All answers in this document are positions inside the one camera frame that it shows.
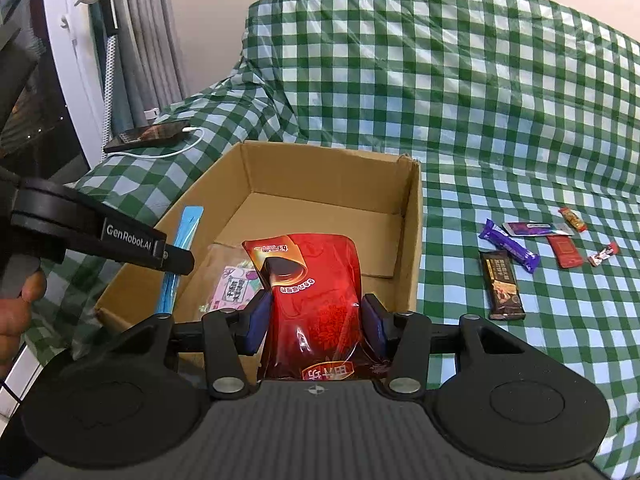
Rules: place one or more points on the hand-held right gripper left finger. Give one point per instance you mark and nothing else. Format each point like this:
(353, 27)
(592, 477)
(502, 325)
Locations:
(257, 322)

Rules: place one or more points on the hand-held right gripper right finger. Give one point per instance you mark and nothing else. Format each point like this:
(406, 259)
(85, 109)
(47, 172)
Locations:
(376, 325)

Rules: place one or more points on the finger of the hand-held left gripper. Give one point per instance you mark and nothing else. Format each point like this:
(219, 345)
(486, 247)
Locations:
(180, 260)

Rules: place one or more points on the light blue long packet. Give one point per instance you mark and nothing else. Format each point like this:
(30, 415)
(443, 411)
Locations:
(187, 225)

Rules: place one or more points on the clear bag of candies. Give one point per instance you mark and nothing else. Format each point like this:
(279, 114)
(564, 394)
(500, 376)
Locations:
(235, 285)

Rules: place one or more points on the large red snack packet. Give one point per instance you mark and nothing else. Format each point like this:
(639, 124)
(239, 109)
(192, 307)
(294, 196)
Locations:
(315, 285)

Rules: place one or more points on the brown cardboard box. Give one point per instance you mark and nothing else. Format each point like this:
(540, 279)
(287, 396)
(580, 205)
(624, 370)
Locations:
(325, 180)

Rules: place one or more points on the silver purple packet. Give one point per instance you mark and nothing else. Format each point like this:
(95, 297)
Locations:
(535, 229)

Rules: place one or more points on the orange red candy packet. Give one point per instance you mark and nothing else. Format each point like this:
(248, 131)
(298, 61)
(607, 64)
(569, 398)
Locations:
(572, 220)

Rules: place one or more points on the person's left hand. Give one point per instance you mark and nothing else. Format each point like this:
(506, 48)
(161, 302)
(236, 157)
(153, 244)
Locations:
(15, 320)

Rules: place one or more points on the dark brown chocolate bar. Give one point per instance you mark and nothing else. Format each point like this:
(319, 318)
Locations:
(502, 285)

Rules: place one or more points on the white wardrobe door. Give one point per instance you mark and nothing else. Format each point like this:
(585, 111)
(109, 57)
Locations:
(70, 60)

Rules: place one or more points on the purple snack bar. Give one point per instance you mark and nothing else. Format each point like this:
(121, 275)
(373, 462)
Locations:
(510, 246)

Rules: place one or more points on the small red square packet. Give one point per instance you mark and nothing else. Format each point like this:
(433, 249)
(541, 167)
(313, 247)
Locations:
(565, 251)

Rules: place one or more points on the red white wrapped candy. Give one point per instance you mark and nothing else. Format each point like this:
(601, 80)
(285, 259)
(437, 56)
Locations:
(602, 255)

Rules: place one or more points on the green checked cloth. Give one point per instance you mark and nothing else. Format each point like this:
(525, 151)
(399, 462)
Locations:
(450, 85)

